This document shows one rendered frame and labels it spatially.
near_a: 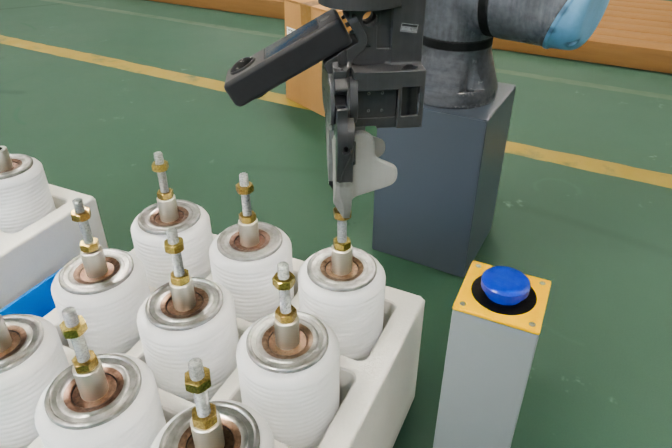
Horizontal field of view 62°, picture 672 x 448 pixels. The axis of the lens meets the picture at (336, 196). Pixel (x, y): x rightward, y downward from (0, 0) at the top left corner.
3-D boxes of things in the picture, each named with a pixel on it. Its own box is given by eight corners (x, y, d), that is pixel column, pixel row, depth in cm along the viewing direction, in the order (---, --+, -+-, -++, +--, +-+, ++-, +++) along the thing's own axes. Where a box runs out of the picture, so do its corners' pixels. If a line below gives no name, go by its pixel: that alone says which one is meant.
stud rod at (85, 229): (98, 262, 59) (81, 201, 55) (88, 263, 59) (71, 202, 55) (99, 256, 60) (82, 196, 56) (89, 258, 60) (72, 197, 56)
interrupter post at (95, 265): (104, 280, 59) (98, 256, 58) (82, 281, 59) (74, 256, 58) (112, 266, 61) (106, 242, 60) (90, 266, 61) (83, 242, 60)
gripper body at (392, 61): (421, 135, 49) (434, -7, 43) (325, 141, 48) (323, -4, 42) (401, 103, 56) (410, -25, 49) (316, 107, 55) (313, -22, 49)
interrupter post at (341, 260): (339, 281, 59) (339, 256, 58) (326, 269, 61) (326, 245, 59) (357, 272, 60) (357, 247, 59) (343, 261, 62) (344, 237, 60)
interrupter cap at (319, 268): (334, 304, 56) (334, 298, 56) (293, 266, 61) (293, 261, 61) (391, 275, 60) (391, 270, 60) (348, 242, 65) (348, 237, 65)
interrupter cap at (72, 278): (121, 297, 57) (119, 292, 57) (47, 297, 57) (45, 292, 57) (143, 252, 64) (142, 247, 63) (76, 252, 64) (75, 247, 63)
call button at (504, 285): (484, 277, 50) (487, 259, 49) (530, 290, 49) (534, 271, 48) (473, 305, 47) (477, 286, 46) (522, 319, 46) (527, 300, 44)
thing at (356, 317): (332, 429, 64) (332, 311, 55) (288, 376, 71) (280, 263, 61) (395, 389, 69) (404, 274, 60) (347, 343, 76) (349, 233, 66)
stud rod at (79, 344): (91, 385, 45) (68, 316, 41) (81, 381, 46) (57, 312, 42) (99, 376, 46) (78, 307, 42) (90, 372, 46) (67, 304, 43)
